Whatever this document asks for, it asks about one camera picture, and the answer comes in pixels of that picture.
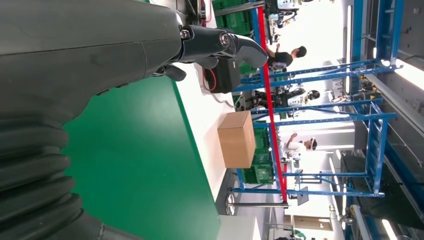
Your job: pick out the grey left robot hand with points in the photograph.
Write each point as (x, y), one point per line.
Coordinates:
(82, 49)

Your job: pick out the green table mat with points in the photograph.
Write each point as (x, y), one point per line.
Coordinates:
(139, 159)

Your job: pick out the white table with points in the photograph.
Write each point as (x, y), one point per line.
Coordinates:
(238, 228)
(205, 116)

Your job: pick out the black carrying case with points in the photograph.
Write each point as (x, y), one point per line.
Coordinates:
(225, 79)

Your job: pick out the brown cardboard box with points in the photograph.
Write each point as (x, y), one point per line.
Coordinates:
(236, 142)

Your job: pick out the red barrier belt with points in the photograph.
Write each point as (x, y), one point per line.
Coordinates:
(271, 109)

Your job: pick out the person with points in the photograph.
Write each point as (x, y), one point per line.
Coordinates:
(296, 147)
(281, 59)

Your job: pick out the white and black humanoid robot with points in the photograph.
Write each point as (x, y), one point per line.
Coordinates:
(288, 4)
(298, 99)

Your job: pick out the blue metal rack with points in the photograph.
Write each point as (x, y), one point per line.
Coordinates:
(357, 30)
(331, 193)

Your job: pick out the long ceiling light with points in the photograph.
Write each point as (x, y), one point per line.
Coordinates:
(410, 74)
(389, 230)

